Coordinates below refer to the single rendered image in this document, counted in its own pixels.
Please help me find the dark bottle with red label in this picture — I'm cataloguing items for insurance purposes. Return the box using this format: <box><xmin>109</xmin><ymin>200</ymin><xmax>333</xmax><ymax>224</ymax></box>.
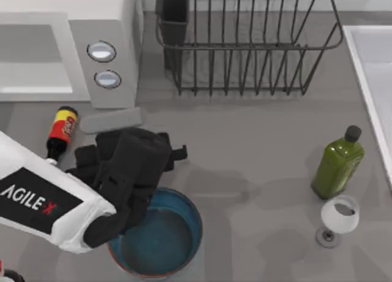
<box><xmin>45</xmin><ymin>105</ymin><xmax>80</xmax><ymax>167</ymax></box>

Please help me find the pale grey rounded box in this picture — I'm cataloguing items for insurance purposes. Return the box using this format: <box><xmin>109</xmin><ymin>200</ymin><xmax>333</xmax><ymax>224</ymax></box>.
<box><xmin>79</xmin><ymin>107</ymin><xmax>148</xmax><ymax>135</ymax></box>

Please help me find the round grey microwave knob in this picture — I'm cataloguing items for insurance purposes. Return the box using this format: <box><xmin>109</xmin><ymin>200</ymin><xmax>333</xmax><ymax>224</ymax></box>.
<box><xmin>93</xmin><ymin>69</ymin><xmax>123</xmax><ymax>90</ymax></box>
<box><xmin>86</xmin><ymin>40</ymin><xmax>117</xmax><ymax>63</ymax></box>

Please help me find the blue round bowl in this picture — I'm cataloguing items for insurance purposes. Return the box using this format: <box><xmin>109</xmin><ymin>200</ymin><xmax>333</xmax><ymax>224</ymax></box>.
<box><xmin>107</xmin><ymin>186</ymin><xmax>204</xmax><ymax>280</ymax></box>

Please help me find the pale microwave oven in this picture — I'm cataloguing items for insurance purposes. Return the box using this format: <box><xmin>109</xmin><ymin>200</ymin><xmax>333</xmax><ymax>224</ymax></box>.
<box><xmin>0</xmin><ymin>11</ymin><xmax>145</xmax><ymax>110</ymax></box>

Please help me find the microwave oven door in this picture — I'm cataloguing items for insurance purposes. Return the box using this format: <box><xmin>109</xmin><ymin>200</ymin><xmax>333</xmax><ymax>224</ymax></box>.
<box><xmin>0</xmin><ymin>12</ymin><xmax>90</xmax><ymax>102</ymax></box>

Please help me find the dark grey utensil holder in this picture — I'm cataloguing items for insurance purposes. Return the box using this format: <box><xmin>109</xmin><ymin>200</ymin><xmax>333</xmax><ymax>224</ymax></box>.
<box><xmin>155</xmin><ymin>0</ymin><xmax>190</xmax><ymax>71</ymax></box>

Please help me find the black and white object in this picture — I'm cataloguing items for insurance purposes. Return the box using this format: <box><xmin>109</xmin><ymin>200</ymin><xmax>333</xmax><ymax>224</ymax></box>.
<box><xmin>0</xmin><ymin>258</ymin><xmax>26</xmax><ymax>282</ymax></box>

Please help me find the green bottle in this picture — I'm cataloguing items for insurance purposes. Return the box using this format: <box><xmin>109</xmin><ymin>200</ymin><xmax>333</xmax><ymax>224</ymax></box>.
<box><xmin>310</xmin><ymin>124</ymin><xmax>366</xmax><ymax>201</ymax></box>

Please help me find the white wine glass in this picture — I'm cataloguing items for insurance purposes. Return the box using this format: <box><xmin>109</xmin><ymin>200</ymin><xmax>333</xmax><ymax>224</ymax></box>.
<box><xmin>315</xmin><ymin>194</ymin><xmax>360</xmax><ymax>250</ymax></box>

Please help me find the dark wire dish rack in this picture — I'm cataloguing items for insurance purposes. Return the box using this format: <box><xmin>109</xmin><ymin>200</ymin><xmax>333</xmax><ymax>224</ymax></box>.
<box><xmin>154</xmin><ymin>0</ymin><xmax>344</xmax><ymax>97</ymax></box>

